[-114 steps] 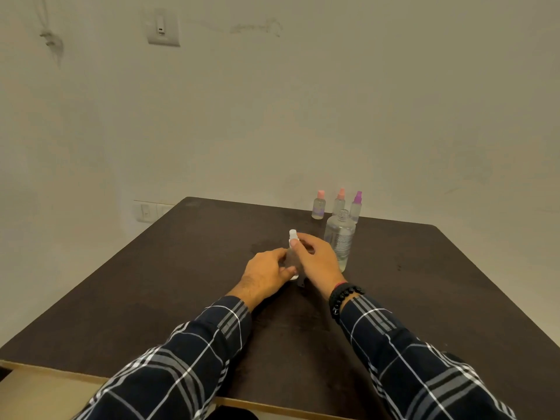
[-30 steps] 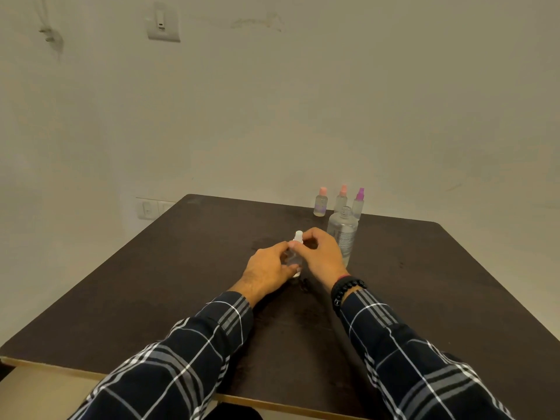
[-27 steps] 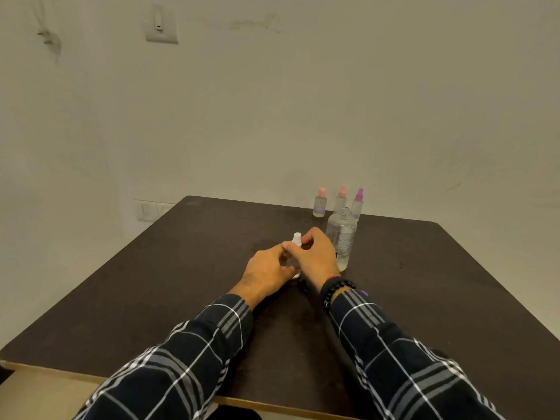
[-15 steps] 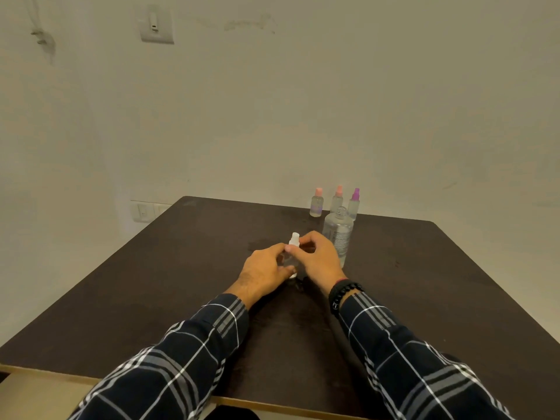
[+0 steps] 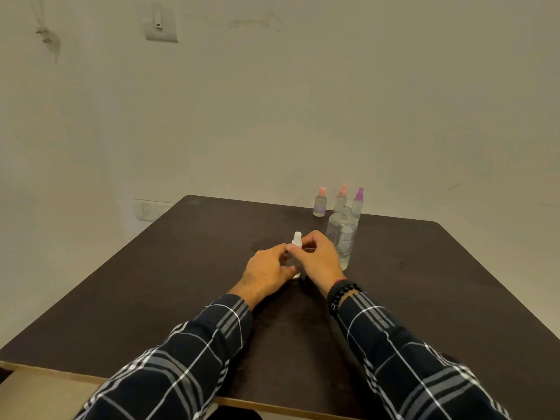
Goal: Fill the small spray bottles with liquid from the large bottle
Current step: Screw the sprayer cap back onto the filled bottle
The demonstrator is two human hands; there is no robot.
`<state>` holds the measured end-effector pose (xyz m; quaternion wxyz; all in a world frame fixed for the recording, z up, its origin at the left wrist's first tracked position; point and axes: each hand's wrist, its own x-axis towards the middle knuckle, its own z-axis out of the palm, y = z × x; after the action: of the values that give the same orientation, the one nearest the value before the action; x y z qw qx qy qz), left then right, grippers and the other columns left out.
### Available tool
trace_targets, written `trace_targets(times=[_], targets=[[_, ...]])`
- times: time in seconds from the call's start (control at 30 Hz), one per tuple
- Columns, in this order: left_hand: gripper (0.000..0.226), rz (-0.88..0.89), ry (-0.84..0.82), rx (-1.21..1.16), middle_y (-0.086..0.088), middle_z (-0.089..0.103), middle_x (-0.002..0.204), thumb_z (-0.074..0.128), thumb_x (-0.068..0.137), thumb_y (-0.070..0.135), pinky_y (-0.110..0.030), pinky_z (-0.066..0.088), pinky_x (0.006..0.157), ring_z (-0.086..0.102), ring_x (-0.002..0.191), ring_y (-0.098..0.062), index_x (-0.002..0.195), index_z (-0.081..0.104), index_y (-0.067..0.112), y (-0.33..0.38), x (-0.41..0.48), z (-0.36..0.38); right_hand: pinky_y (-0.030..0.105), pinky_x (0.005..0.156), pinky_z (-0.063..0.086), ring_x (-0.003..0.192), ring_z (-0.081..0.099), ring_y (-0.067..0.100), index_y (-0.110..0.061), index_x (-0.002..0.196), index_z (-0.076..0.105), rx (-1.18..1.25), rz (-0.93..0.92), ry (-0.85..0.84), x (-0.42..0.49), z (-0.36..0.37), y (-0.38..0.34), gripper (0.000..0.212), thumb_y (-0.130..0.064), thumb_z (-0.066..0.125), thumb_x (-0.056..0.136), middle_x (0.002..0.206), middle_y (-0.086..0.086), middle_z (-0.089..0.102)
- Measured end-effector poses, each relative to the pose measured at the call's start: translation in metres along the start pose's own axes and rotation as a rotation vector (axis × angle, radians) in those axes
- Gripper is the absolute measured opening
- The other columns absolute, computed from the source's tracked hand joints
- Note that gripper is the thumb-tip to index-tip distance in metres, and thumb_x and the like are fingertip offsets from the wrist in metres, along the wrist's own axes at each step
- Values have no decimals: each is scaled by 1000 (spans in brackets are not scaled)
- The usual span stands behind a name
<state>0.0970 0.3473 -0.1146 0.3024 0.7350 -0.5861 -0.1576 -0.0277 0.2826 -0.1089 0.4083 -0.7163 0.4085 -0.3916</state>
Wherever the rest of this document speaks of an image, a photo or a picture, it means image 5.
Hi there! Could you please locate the white wall socket plate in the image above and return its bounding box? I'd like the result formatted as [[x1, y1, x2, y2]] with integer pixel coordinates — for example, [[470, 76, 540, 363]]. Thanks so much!
[[135, 199, 176, 222]]

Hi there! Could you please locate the person's right forearm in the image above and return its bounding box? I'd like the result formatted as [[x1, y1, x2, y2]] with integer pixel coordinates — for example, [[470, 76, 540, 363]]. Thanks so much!
[[329, 288, 512, 420]]

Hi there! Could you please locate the small white-capped spray bottle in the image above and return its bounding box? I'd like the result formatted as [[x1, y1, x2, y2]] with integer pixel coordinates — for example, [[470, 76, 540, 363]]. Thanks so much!
[[286, 232, 303, 279]]

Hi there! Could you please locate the black bead bracelet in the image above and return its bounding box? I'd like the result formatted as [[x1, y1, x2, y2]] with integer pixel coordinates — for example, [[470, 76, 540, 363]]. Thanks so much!
[[327, 280, 363, 319]]

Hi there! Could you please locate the person's right hand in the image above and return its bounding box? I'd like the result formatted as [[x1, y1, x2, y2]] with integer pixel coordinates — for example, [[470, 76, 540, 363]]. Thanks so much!
[[286, 230, 347, 297]]

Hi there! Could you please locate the person's left hand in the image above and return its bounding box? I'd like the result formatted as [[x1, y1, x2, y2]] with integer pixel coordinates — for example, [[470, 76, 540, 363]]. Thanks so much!
[[240, 243, 298, 298]]

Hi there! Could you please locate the white wall switch plate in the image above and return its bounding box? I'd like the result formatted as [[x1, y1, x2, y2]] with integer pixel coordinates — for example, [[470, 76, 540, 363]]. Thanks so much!
[[143, 3, 179, 43]]

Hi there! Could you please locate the person's left forearm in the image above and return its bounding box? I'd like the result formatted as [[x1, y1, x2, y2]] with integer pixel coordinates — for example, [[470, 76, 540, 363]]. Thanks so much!
[[74, 282, 260, 420]]

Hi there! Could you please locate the large clear plastic bottle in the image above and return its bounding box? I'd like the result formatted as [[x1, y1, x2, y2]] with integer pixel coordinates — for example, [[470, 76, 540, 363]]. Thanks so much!
[[326, 206, 359, 271]]

